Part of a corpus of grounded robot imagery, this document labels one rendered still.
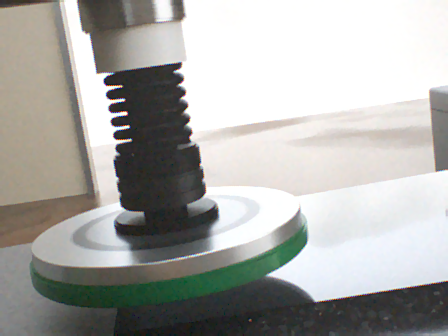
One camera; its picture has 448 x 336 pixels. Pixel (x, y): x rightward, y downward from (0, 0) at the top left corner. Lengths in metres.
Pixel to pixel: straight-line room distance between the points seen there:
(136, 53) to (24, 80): 5.22
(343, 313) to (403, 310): 0.04
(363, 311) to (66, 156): 5.26
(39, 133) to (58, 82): 0.48
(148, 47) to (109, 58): 0.03
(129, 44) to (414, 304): 0.27
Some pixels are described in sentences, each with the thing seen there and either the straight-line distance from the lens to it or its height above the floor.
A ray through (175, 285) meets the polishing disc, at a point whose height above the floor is 0.89.
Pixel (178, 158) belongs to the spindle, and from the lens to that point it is 0.46.
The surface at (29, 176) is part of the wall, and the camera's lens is 5.76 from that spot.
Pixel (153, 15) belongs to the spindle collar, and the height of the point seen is 1.06.
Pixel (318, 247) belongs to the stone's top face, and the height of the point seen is 0.85.
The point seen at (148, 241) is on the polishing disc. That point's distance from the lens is 0.45.
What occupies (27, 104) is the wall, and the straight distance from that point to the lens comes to 5.67.
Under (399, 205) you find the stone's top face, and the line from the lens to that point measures 0.67.
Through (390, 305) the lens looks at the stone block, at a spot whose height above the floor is 0.84.
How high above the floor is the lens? 1.03
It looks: 10 degrees down
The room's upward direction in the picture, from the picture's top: 8 degrees counter-clockwise
